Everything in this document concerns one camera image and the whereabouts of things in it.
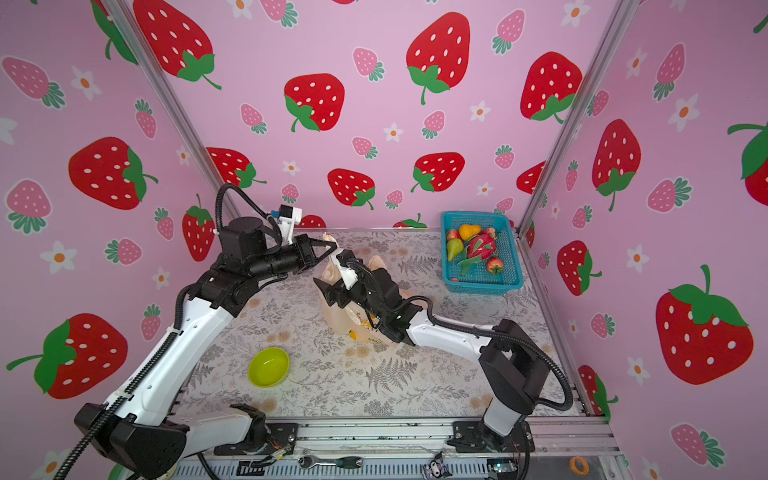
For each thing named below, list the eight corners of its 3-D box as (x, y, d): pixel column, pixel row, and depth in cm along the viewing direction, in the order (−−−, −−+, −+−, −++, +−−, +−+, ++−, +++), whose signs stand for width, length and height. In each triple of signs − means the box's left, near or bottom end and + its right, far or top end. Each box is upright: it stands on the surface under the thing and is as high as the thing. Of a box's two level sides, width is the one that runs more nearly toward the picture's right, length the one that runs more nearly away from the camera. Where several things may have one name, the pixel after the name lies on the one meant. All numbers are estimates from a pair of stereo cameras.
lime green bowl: (248, 388, 84) (242, 383, 81) (259, 353, 91) (254, 347, 87) (286, 388, 84) (281, 383, 81) (294, 353, 91) (290, 347, 87)
